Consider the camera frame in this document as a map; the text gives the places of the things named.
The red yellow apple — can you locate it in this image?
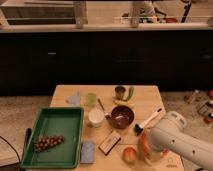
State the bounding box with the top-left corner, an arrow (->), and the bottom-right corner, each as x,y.
123,147 -> 137,164

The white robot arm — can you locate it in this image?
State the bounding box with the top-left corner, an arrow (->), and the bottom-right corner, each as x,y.
147,111 -> 213,171

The green plastic tray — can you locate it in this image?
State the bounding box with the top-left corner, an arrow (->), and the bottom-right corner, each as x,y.
21,107 -> 84,169

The metal cup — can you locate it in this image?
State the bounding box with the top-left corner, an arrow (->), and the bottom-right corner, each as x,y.
115,85 -> 126,100

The light green cup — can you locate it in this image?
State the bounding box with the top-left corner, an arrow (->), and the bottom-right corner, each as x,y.
85,93 -> 97,107

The green cucumber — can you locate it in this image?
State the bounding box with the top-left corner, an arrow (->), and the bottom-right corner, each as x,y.
126,86 -> 134,101

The white cup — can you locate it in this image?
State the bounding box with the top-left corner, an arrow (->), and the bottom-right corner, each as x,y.
88,108 -> 104,127

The light blue plastic piece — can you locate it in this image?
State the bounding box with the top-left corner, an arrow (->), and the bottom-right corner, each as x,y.
66,92 -> 81,107

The dark maroon bowl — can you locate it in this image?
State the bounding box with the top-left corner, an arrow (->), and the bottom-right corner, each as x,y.
111,105 -> 135,129

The blue sponge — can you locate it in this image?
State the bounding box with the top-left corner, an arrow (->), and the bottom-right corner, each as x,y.
80,140 -> 95,164

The orange bowl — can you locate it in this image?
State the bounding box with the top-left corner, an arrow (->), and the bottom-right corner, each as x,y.
139,129 -> 169,161

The bunch of red grapes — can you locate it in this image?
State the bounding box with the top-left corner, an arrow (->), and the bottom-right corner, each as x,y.
34,136 -> 65,152

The black tool at table edge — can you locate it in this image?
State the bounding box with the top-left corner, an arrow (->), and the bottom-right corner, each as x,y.
22,128 -> 32,158

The wooden handled spoon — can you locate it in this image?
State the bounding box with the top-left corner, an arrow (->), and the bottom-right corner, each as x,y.
97,98 -> 110,119

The black cable left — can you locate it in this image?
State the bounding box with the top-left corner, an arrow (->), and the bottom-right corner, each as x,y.
0,135 -> 23,169

